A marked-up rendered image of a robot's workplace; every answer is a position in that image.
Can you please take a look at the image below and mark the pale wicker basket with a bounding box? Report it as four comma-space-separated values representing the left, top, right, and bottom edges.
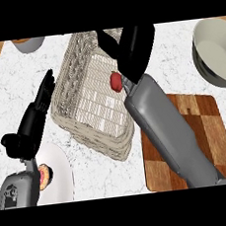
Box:
40, 27, 140, 170

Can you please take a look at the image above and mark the brown wooden cutting board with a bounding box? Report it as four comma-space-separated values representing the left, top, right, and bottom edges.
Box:
135, 86, 226, 194

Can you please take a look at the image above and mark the red bell pepper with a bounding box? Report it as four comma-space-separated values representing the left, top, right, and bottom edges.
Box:
109, 69, 124, 94

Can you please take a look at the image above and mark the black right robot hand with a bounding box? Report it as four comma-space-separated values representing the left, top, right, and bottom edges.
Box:
95, 23, 162, 90

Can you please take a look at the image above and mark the halved peach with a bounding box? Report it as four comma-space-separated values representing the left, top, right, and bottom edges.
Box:
37, 163, 56, 191

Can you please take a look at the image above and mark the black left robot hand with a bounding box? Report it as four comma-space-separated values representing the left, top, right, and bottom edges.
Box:
0, 68, 64, 164

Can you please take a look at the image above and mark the white plate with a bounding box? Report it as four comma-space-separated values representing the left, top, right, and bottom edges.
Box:
30, 140, 76, 207

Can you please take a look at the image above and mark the small grey bowl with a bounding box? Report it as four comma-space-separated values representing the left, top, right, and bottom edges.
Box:
11, 36, 47, 55

